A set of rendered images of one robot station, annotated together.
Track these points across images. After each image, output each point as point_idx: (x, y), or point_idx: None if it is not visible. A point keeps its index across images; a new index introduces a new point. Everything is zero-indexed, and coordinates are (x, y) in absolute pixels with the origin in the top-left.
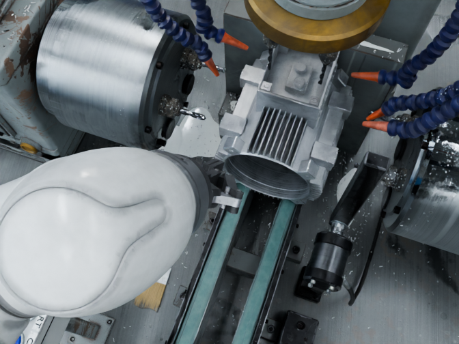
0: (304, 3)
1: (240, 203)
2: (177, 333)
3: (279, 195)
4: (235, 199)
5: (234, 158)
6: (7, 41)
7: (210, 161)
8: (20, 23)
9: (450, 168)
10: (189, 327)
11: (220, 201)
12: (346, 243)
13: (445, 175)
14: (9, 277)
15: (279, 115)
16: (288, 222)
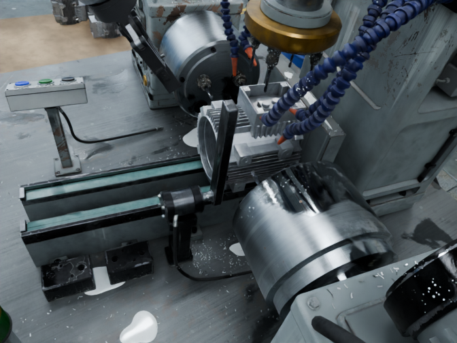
0: (266, 1)
1: (139, 43)
2: (85, 177)
3: (209, 176)
4: (137, 39)
5: (209, 137)
6: (170, 2)
7: (171, 69)
8: (183, 2)
9: (285, 185)
10: (93, 182)
11: (130, 32)
12: (198, 197)
13: (278, 187)
14: None
15: (239, 110)
16: None
